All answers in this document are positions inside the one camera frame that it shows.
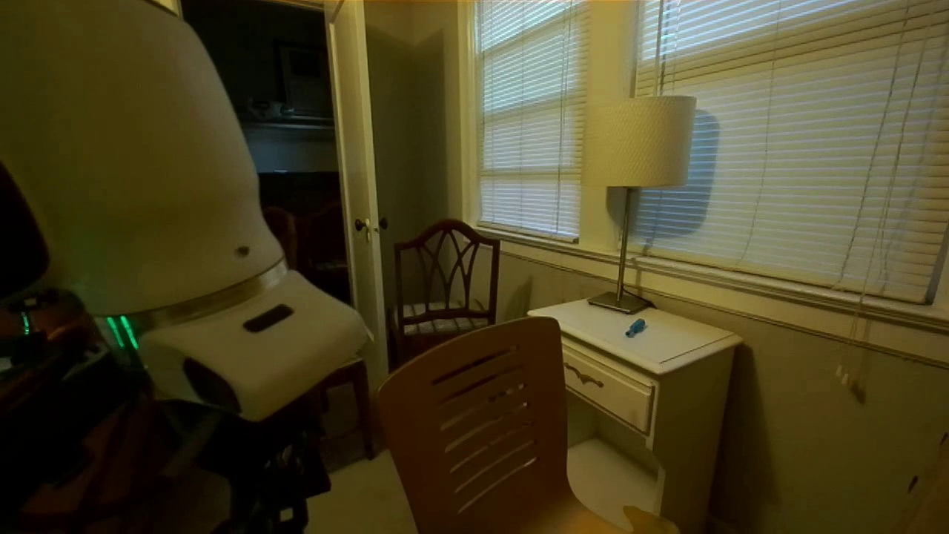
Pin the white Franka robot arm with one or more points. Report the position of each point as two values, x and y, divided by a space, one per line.
118 150

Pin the white nightstand drawer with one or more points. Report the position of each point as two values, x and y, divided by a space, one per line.
610 386

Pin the dark wooden chair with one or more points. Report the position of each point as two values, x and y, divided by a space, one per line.
433 322

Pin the metal door knob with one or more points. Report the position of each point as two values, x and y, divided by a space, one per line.
369 224

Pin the narrow white window blind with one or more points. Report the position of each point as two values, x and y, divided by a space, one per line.
527 119

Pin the light wooden chair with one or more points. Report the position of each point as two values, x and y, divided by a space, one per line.
415 425

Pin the small blue object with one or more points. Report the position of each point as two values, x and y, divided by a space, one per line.
636 327

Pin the white door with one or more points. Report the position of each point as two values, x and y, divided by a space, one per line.
355 119

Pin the white nightstand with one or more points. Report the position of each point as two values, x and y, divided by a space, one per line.
670 343

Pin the table lamp with white shade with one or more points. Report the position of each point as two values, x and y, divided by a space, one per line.
653 137

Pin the closet shelf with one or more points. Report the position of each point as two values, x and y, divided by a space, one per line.
286 124

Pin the dark box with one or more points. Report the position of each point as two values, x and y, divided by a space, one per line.
299 78

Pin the wide white window blind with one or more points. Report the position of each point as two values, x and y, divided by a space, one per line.
820 150

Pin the black device with green light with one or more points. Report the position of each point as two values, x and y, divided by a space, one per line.
25 325

